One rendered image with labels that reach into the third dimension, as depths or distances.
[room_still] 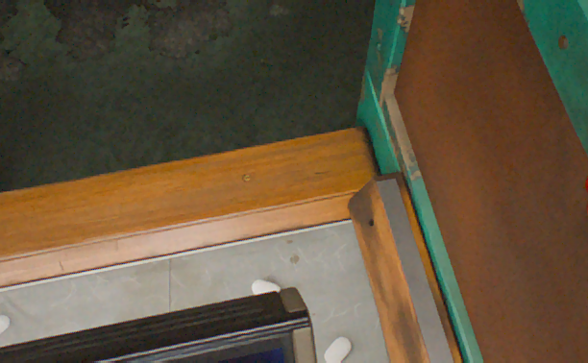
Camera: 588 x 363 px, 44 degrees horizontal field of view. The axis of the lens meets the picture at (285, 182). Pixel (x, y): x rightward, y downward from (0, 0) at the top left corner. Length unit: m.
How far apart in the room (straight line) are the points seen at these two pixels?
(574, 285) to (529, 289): 0.07
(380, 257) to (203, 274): 0.22
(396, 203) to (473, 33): 0.26
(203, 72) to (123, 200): 1.06
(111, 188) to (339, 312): 0.32
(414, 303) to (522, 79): 0.30
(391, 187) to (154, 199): 0.30
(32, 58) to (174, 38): 0.38
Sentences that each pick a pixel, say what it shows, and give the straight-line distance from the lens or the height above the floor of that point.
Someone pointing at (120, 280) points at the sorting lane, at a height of 0.74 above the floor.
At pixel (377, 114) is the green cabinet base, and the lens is 0.88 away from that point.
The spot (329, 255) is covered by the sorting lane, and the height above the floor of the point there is 0.74.
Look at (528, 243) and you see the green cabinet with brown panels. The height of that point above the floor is 1.07.
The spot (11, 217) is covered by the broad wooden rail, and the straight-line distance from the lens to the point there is 0.94.
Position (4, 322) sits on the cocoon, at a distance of 0.90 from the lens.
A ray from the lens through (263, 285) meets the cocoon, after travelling 0.85.
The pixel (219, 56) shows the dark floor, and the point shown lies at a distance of 1.95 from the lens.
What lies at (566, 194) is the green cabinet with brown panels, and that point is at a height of 1.15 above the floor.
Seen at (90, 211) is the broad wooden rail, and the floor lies 0.76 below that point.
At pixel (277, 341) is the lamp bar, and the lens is 0.48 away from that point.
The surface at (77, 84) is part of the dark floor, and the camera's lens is 1.97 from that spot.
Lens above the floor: 1.57
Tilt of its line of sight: 64 degrees down
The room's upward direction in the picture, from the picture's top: straight up
